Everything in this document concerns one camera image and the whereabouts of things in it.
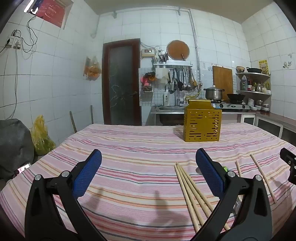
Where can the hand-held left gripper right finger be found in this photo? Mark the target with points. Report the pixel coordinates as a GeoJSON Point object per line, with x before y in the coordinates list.
{"type": "Point", "coordinates": [210, 173]}

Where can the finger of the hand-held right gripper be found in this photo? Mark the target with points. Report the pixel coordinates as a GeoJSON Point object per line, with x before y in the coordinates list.
{"type": "Point", "coordinates": [289, 158]}

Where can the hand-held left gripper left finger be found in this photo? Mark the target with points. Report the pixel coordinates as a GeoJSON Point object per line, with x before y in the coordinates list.
{"type": "Point", "coordinates": [89, 171]}

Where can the green spoon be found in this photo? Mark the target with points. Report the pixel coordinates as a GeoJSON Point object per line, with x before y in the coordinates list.
{"type": "Point", "coordinates": [224, 168]}

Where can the yellow perforated utensil holder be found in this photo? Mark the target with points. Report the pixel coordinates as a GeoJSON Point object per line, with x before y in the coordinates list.
{"type": "Point", "coordinates": [202, 125]}

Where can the row of hanging kitchen utensils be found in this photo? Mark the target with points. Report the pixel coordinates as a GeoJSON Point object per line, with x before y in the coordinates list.
{"type": "Point", "coordinates": [185, 80]}

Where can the kitchen counter cabinet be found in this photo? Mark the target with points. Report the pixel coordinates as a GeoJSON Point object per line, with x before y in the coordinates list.
{"type": "Point", "coordinates": [272, 122]}

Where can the pink striped tablecloth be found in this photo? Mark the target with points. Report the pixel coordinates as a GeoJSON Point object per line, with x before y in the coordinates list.
{"type": "Point", "coordinates": [138, 162]}

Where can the leaning wooden stick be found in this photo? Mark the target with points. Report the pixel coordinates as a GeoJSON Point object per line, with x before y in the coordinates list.
{"type": "Point", "coordinates": [73, 121]}
{"type": "Point", "coordinates": [91, 114]}

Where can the yellow plastic bag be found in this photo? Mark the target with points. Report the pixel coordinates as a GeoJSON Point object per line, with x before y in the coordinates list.
{"type": "Point", "coordinates": [41, 136]}

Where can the smartphone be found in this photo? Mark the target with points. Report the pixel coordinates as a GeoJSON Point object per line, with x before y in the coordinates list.
{"type": "Point", "coordinates": [22, 169]}

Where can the stack of white bowls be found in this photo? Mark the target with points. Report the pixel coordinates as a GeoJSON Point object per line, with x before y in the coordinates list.
{"type": "Point", "coordinates": [251, 102]}

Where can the steel gas stove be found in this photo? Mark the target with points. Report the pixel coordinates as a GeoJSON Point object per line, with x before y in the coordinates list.
{"type": "Point", "coordinates": [233, 106]}

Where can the steel sink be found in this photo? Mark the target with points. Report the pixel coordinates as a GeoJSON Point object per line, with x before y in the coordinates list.
{"type": "Point", "coordinates": [170, 108]}

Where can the steel cooking pot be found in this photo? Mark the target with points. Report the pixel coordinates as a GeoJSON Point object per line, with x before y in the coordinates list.
{"type": "Point", "coordinates": [214, 93]}

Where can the grey sack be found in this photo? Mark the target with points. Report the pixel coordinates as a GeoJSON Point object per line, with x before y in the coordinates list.
{"type": "Point", "coordinates": [13, 143]}

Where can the black wok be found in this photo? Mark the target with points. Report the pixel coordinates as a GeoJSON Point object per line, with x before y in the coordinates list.
{"type": "Point", "coordinates": [235, 97]}

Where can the metal faucet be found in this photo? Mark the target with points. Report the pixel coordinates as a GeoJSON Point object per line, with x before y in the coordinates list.
{"type": "Point", "coordinates": [178, 97]}

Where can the white dish soap bottle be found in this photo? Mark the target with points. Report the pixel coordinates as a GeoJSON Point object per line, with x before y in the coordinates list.
{"type": "Point", "coordinates": [166, 98]}

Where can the cooking oil bottle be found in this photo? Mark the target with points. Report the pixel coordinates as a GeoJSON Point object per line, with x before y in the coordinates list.
{"type": "Point", "coordinates": [243, 83]}

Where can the dark wooden glass door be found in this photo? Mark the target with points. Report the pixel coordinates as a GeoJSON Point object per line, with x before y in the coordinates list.
{"type": "Point", "coordinates": [122, 88]}

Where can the black pan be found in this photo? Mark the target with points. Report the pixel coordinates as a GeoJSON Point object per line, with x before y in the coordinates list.
{"type": "Point", "coordinates": [254, 70]}

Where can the rectangular wooden cutting board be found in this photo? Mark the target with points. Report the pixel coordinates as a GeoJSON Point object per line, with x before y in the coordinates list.
{"type": "Point", "coordinates": [223, 78]}

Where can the hanging orange plastic bag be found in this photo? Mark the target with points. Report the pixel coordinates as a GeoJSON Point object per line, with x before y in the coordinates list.
{"type": "Point", "coordinates": [92, 69]}

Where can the ceramic bowl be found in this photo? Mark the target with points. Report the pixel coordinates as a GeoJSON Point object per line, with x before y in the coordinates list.
{"type": "Point", "coordinates": [240, 69]}

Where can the pink hanging cloth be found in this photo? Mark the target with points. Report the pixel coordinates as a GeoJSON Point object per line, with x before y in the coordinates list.
{"type": "Point", "coordinates": [145, 80]}

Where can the white hanging cloth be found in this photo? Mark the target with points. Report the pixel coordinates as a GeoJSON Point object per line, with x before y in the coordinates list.
{"type": "Point", "coordinates": [161, 75]}

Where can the knife and chopstick caddy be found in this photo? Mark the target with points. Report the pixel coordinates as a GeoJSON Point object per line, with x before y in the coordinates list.
{"type": "Point", "coordinates": [163, 58]}

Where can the round wooden board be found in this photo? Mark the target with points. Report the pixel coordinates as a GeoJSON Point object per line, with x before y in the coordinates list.
{"type": "Point", "coordinates": [178, 49]}

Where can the white power strip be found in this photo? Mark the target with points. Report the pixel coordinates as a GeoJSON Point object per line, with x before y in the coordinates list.
{"type": "Point", "coordinates": [13, 42]}

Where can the corner wall shelf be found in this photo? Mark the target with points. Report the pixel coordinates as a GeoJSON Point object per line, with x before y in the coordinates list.
{"type": "Point", "coordinates": [254, 75]}

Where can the wall hook stickers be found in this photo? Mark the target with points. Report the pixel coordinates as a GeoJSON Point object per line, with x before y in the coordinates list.
{"type": "Point", "coordinates": [286, 64]}

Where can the yellow wall poster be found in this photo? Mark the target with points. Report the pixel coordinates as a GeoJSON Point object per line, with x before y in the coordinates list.
{"type": "Point", "coordinates": [263, 67]}

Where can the metal wall rack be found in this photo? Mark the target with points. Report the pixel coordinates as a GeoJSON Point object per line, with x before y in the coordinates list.
{"type": "Point", "coordinates": [172, 63]}

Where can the vertical wall pipe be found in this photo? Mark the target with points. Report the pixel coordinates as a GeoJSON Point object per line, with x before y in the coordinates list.
{"type": "Point", "coordinates": [196, 46]}

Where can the white wall control box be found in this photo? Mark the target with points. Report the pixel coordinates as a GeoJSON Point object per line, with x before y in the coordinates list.
{"type": "Point", "coordinates": [148, 52]}

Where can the red wall poster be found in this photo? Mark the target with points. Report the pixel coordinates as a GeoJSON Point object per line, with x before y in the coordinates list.
{"type": "Point", "coordinates": [52, 11]}

